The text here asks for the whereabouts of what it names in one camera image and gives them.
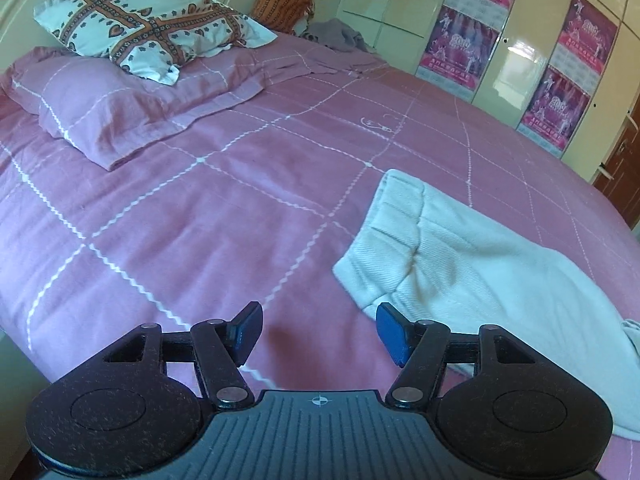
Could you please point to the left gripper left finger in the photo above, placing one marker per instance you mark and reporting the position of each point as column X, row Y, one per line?
column 220, row 348

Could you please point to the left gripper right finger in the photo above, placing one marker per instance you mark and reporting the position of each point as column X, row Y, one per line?
column 419, row 350

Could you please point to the white pants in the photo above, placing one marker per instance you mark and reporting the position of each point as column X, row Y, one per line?
column 434, row 258

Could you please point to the pink pillow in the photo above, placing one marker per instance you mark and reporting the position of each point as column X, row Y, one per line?
column 110, row 115

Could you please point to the brown wooden door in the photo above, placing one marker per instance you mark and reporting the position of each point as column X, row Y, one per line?
column 618, row 178

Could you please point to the lower right pink poster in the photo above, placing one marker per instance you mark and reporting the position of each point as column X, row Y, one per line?
column 553, row 112

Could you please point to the lower left pink poster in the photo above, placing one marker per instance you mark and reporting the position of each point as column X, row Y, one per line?
column 457, row 53

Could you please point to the grey crumpled cloth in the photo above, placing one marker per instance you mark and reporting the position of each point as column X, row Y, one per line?
column 335, row 35

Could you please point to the white patterned pillow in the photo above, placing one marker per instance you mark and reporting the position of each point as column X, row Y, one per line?
column 150, row 39

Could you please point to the cream wardrobe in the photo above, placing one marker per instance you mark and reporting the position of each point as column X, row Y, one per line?
column 528, row 32

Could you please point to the upper right pink poster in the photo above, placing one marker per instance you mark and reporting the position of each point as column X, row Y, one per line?
column 584, row 44

